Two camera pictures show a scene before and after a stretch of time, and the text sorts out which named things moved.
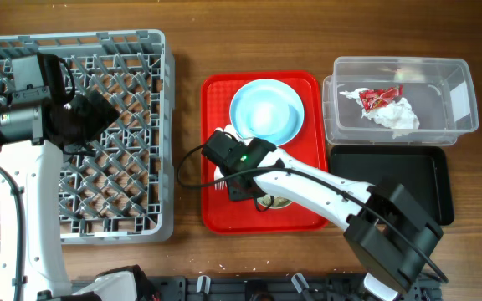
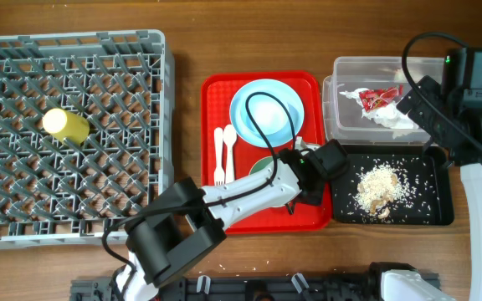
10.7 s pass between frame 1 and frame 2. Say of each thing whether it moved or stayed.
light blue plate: stayed
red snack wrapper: stayed
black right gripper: moved
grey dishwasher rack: stayed
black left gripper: moved
